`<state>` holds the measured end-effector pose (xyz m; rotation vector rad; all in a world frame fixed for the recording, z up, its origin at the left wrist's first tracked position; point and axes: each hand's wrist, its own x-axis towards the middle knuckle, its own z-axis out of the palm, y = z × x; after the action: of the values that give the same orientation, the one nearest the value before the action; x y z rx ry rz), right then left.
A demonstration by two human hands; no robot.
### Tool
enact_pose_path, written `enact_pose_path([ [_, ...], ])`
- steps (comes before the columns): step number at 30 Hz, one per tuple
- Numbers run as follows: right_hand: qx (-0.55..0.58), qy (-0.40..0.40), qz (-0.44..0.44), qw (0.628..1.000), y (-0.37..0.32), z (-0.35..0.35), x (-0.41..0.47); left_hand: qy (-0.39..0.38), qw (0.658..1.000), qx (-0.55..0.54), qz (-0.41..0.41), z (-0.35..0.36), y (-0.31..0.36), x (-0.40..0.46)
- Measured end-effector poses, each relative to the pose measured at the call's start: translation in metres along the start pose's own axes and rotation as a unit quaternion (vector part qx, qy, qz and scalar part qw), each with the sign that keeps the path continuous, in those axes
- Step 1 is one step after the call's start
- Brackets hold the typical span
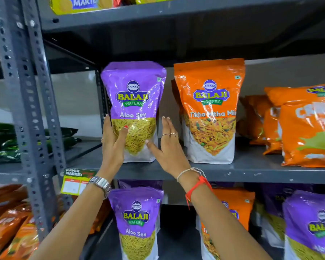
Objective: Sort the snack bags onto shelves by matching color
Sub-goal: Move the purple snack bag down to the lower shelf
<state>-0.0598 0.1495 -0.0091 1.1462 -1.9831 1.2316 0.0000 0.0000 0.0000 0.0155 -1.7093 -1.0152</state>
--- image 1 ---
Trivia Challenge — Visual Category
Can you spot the silver metal wristwatch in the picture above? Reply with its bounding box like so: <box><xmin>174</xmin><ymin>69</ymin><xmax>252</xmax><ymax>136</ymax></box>
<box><xmin>88</xmin><ymin>176</ymin><xmax>112</xmax><ymax>200</ymax></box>

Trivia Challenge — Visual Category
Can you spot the grey metal shelf rack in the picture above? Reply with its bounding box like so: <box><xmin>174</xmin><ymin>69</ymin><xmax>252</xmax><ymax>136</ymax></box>
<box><xmin>21</xmin><ymin>0</ymin><xmax>325</xmax><ymax>260</ymax></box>
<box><xmin>0</xmin><ymin>0</ymin><xmax>103</xmax><ymax>242</ymax></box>

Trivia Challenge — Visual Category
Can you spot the white thread bracelet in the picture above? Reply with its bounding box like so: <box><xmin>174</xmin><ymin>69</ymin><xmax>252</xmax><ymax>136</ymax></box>
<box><xmin>176</xmin><ymin>167</ymin><xmax>206</xmax><ymax>183</ymax></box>

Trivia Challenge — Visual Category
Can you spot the glossy orange chips packet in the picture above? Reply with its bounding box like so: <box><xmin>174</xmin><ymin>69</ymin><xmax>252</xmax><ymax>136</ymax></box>
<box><xmin>262</xmin><ymin>106</ymin><xmax>283</xmax><ymax>155</ymax></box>
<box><xmin>237</xmin><ymin>95</ymin><xmax>273</xmax><ymax>146</ymax></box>
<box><xmin>278</xmin><ymin>101</ymin><xmax>325</xmax><ymax>169</ymax></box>
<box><xmin>264</xmin><ymin>82</ymin><xmax>325</xmax><ymax>107</ymax></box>

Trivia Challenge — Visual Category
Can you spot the purple snack packet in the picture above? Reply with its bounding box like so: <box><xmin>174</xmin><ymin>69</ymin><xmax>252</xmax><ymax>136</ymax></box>
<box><xmin>256</xmin><ymin>183</ymin><xmax>315</xmax><ymax>248</ymax></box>
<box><xmin>101</xmin><ymin>61</ymin><xmax>167</xmax><ymax>163</ymax></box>
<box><xmin>282</xmin><ymin>190</ymin><xmax>325</xmax><ymax>260</ymax></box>
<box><xmin>108</xmin><ymin>186</ymin><xmax>164</xmax><ymax>260</ymax></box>
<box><xmin>118</xmin><ymin>180</ymin><xmax>164</xmax><ymax>190</ymax></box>

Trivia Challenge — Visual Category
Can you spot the red thread bracelet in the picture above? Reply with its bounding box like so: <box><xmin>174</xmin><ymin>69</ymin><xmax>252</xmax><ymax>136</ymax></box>
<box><xmin>185</xmin><ymin>175</ymin><xmax>213</xmax><ymax>209</ymax></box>

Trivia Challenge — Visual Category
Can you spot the person's left hand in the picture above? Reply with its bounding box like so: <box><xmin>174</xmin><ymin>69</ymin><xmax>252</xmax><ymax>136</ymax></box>
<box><xmin>99</xmin><ymin>114</ymin><xmax>129</xmax><ymax>179</ymax></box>

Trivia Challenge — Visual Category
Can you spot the person's left forearm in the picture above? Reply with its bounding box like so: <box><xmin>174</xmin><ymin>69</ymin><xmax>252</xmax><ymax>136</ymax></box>
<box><xmin>30</xmin><ymin>184</ymin><xmax>109</xmax><ymax>260</ymax></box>

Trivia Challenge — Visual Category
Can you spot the person's right forearm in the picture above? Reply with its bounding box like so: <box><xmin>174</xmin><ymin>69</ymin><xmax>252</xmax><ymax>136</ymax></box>
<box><xmin>179</xmin><ymin>173</ymin><xmax>272</xmax><ymax>260</ymax></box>

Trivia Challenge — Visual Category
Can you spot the orange brown snack packet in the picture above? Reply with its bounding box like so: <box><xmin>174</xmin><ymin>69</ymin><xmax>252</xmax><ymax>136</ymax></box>
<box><xmin>0</xmin><ymin>202</ymin><xmax>32</xmax><ymax>259</ymax></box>
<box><xmin>0</xmin><ymin>184</ymin><xmax>29</xmax><ymax>207</ymax></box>
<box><xmin>0</xmin><ymin>214</ymin><xmax>41</xmax><ymax>260</ymax></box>
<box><xmin>89</xmin><ymin>198</ymin><xmax>112</xmax><ymax>235</ymax></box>

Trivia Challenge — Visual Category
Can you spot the green yellow price tag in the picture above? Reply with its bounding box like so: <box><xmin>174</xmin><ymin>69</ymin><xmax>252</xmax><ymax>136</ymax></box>
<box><xmin>60</xmin><ymin>168</ymin><xmax>97</xmax><ymax>196</ymax></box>

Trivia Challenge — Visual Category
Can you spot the dark green snack packet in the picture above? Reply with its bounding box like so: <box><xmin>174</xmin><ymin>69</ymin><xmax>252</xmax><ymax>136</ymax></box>
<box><xmin>0</xmin><ymin>147</ymin><xmax>23</xmax><ymax>163</ymax></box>
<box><xmin>0</xmin><ymin>136</ymin><xmax>82</xmax><ymax>155</ymax></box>
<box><xmin>0</xmin><ymin>122</ymin><xmax>79</xmax><ymax>140</ymax></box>

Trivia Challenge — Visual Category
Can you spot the orange mixed snack packet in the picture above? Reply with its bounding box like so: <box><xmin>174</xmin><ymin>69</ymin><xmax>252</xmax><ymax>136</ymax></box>
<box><xmin>174</xmin><ymin>58</ymin><xmax>245</xmax><ymax>164</ymax></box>
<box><xmin>196</xmin><ymin>188</ymin><xmax>256</xmax><ymax>260</ymax></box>
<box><xmin>171</xmin><ymin>79</ymin><xmax>185</xmax><ymax>140</ymax></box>

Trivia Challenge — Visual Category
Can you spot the person's right hand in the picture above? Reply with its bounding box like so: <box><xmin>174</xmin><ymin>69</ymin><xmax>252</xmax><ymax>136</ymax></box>
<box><xmin>146</xmin><ymin>116</ymin><xmax>192</xmax><ymax>180</ymax></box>

